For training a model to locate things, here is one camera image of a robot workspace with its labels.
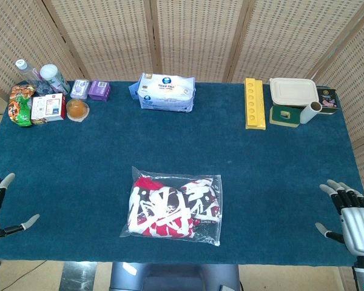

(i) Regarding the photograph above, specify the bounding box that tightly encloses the white blue tissue pack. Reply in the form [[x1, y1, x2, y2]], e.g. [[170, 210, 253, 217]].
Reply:
[[129, 72, 197, 113]]

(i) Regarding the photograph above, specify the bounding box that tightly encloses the clear plastic zip bag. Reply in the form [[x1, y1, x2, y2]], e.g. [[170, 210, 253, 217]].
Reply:
[[120, 166, 224, 247]]

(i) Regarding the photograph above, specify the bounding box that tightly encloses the beige lidded lunch box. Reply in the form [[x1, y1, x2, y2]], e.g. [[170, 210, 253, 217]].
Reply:
[[269, 78, 320, 107]]

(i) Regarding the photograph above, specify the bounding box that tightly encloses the white red carton box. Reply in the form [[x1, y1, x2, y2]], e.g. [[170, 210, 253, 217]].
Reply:
[[30, 93, 67, 125]]

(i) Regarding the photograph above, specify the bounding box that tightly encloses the dark luncheon meat can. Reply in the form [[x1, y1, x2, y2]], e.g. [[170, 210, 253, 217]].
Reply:
[[314, 87, 340, 115]]

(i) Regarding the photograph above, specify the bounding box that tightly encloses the light purple small box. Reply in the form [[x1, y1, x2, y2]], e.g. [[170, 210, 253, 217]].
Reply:
[[70, 79, 90, 100]]

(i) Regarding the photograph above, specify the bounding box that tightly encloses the yellow tray with round holes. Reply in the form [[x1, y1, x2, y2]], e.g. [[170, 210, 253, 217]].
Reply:
[[244, 78, 267, 130]]

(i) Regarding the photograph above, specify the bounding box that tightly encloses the white paper roll tube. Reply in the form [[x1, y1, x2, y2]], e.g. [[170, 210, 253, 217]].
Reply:
[[300, 101, 322, 124]]

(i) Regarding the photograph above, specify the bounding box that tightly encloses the teal carpet table cover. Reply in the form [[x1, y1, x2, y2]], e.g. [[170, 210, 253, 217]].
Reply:
[[0, 80, 364, 267]]

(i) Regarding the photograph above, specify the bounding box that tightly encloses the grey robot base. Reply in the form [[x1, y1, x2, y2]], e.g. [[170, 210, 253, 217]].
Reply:
[[109, 262, 242, 291]]

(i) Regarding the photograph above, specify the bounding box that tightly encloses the orange jelly cup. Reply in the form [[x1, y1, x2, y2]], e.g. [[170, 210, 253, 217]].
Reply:
[[66, 99, 91, 122]]

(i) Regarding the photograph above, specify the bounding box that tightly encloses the green yellow sponge box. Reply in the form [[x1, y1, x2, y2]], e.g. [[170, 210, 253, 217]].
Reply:
[[269, 105, 301, 128]]

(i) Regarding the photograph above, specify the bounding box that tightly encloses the dark purple small box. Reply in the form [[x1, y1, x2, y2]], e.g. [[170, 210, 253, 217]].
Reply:
[[87, 80, 112, 102]]

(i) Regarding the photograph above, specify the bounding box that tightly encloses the orange green snack bag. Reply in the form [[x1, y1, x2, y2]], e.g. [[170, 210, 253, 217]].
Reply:
[[7, 84, 37, 129]]

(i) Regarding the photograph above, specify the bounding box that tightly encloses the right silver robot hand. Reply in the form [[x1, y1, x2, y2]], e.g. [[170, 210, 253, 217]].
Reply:
[[314, 179, 364, 258]]

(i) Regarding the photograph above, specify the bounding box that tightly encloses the wicker folding screen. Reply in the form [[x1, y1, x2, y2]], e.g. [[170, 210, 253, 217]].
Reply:
[[0, 0, 364, 213]]

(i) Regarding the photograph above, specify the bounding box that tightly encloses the clear plastic water bottle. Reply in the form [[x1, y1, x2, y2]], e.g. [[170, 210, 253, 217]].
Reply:
[[15, 59, 54, 95]]

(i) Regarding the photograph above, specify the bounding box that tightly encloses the white green round canister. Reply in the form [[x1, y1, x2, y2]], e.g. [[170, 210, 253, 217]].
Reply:
[[39, 64, 71, 95]]

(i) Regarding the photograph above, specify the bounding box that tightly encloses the red white black garment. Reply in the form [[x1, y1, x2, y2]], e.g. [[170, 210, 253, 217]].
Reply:
[[127, 177, 221, 239]]

